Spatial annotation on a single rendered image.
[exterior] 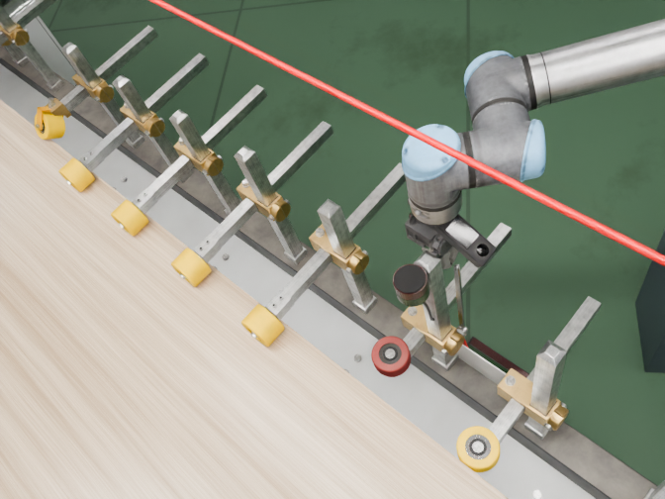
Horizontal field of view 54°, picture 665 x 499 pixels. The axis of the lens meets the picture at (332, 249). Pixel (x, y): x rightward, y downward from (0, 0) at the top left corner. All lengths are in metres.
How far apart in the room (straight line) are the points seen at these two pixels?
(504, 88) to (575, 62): 0.12
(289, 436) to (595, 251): 1.51
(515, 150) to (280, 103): 2.23
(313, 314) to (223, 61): 1.99
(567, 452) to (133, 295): 1.05
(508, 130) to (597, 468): 0.78
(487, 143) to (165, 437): 0.89
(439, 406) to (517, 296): 0.89
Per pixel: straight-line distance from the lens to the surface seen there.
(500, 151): 1.03
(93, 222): 1.84
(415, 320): 1.44
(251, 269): 1.89
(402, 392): 1.65
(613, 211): 2.63
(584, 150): 2.79
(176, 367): 1.51
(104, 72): 2.13
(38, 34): 3.49
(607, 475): 1.52
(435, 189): 1.04
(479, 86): 1.12
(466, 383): 1.56
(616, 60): 1.14
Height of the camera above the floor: 2.17
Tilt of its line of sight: 57 degrees down
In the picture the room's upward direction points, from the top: 23 degrees counter-clockwise
